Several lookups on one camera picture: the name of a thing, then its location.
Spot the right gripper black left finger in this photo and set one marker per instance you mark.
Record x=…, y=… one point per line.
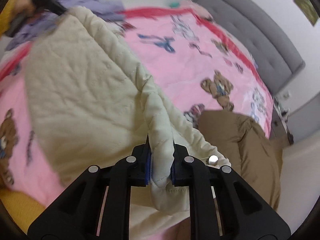
x=97, y=204

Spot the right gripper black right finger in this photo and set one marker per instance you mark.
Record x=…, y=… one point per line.
x=222, y=205

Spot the cream quilted jacket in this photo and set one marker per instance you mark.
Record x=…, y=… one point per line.
x=91, y=101

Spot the yellow sleeve left forearm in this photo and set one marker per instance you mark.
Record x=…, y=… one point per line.
x=7, y=14

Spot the person's left hand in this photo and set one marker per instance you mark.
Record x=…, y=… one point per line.
x=24, y=5

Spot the brown puffer jacket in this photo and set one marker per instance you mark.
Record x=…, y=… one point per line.
x=244, y=143

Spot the grey bedside table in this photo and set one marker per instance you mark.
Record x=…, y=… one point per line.
x=279, y=128

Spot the pink cartoon print blanket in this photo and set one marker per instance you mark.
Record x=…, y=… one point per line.
x=178, y=49

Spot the grey upholstered headboard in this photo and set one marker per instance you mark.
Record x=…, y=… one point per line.
x=277, y=58

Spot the wall picture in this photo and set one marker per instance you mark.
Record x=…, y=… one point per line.
x=308, y=10

